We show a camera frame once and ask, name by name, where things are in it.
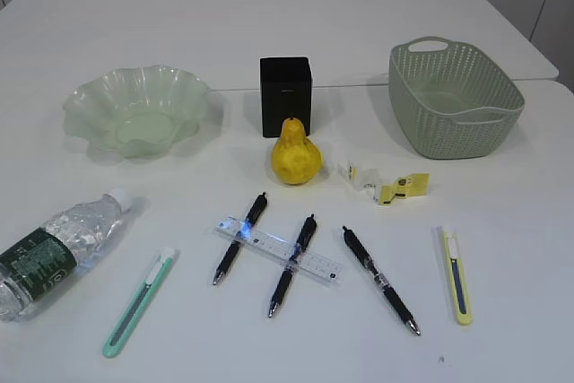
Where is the black pen middle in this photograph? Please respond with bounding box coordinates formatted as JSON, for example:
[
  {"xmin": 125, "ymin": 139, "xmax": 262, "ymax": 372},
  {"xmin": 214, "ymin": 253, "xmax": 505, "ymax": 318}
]
[{"xmin": 267, "ymin": 213, "xmax": 317, "ymax": 318}]

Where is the yellow pear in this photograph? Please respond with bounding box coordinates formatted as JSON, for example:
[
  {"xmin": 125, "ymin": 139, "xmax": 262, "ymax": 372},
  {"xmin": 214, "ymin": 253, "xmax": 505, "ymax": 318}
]
[{"xmin": 271, "ymin": 118, "xmax": 323, "ymax": 185}]

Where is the green woven plastic basket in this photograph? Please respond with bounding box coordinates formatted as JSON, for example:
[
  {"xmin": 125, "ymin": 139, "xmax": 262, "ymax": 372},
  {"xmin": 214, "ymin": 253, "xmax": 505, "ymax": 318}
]
[{"xmin": 388, "ymin": 39, "xmax": 525, "ymax": 160}]

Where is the transparent plastic ruler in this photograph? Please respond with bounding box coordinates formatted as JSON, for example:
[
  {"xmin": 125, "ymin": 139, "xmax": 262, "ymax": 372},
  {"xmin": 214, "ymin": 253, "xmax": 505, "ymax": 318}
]
[{"xmin": 213, "ymin": 216, "xmax": 344, "ymax": 284}]

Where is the black square pen holder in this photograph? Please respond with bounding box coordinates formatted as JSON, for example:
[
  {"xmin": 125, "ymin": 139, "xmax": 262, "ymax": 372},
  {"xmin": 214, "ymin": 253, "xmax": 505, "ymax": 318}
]
[{"xmin": 259, "ymin": 57, "xmax": 313, "ymax": 138}]

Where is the black pen left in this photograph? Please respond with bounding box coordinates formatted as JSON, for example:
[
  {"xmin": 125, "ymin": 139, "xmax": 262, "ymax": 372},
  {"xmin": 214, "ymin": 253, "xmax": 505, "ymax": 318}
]
[{"xmin": 212, "ymin": 192, "xmax": 268, "ymax": 285}]

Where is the green utility knife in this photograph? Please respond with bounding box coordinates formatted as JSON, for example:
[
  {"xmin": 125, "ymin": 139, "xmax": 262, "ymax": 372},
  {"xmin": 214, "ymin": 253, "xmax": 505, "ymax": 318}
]
[{"xmin": 102, "ymin": 248, "xmax": 178, "ymax": 359}]

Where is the clear plastic water bottle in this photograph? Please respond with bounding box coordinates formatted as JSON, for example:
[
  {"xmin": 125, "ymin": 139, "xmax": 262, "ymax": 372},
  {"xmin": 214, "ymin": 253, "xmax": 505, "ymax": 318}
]
[{"xmin": 1, "ymin": 188, "xmax": 132, "ymax": 322}]

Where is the yellow white waste paper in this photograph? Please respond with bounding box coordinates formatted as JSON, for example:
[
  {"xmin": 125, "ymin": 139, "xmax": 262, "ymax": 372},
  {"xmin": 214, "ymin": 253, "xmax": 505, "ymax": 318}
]
[{"xmin": 337, "ymin": 161, "xmax": 430, "ymax": 205}]

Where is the pale green wavy glass plate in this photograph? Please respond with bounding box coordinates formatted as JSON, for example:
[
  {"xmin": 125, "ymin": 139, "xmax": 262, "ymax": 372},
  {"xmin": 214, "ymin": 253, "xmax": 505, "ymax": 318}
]
[{"xmin": 63, "ymin": 65, "xmax": 209, "ymax": 158}]

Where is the yellow utility knife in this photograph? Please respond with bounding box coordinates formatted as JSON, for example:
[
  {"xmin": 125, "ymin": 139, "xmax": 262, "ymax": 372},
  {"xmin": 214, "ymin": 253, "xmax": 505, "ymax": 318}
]
[{"xmin": 439, "ymin": 225, "xmax": 474, "ymax": 326}]

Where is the black pen right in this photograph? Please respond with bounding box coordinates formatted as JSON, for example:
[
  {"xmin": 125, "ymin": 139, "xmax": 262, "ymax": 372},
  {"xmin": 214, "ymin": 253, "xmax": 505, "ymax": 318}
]
[{"xmin": 342, "ymin": 226, "xmax": 422, "ymax": 336}]

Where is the black pen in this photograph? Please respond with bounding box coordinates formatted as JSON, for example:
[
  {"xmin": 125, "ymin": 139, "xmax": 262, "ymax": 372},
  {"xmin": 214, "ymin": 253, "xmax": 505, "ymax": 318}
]
[
  {"xmin": 267, "ymin": 213, "xmax": 317, "ymax": 318},
  {"xmin": 342, "ymin": 226, "xmax": 422, "ymax": 336},
  {"xmin": 212, "ymin": 192, "xmax": 268, "ymax": 285}
]

